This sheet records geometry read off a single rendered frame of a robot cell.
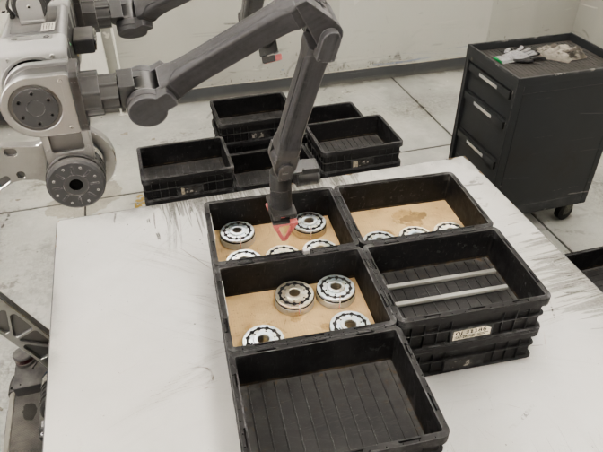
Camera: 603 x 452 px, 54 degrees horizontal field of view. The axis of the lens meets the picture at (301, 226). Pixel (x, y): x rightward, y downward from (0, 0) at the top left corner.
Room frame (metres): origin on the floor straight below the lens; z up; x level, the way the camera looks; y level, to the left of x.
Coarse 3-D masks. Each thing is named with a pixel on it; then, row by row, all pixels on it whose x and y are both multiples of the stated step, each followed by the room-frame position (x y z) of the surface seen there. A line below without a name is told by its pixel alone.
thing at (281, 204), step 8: (272, 192) 1.27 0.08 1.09; (288, 192) 1.27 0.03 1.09; (272, 200) 1.27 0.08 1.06; (280, 200) 1.26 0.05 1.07; (288, 200) 1.27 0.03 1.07; (272, 208) 1.27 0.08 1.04; (280, 208) 1.26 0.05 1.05; (288, 208) 1.27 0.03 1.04; (272, 216) 1.24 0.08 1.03; (280, 216) 1.23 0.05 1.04; (288, 216) 1.24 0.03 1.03; (296, 216) 1.25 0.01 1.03
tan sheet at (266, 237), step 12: (324, 216) 1.52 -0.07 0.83; (264, 228) 1.46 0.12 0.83; (288, 228) 1.46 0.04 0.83; (216, 240) 1.39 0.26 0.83; (264, 240) 1.39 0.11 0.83; (276, 240) 1.39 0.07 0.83; (288, 240) 1.39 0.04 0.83; (300, 240) 1.39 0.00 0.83; (336, 240) 1.39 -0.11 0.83; (228, 252) 1.34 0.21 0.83; (264, 252) 1.34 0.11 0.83
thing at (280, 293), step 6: (288, 282) 1.17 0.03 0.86; (294, 282) 1.18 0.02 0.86; (300, 282) 1.17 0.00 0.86; (282, 288) 1.15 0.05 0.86; (306, 288) 1.15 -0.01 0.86; (276, 294) 1.13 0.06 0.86; (282, 294) 1.13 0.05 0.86; (306, 294) 1.13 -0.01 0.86; (312, 294) 1.13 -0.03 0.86; (282, 300) 1.10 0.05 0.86; (288, 300) 1.10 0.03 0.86; (294, 300) 1.10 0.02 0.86; (300, 300) 1.10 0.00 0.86; (306, 300) 1.10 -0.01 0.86; (288, 306) 1.08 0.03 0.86; (294, 306) 1.08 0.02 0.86
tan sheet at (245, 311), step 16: (240, 304) 1.12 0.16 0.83; (256, 304) 1.12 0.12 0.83; (272, 304) 1.12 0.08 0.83; (320, 304) 1.12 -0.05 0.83; (352, 304) 1.12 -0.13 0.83; (240, 320) 1.06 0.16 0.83; (256, 320) 1.06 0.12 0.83; (272, 320) 1.06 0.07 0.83; (288, 320) 1.06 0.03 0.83; (304, 320) 1.06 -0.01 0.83; (320, 320) 1.06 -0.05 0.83; (240, 336) 1.01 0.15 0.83; (288, 336) 1.01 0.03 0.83
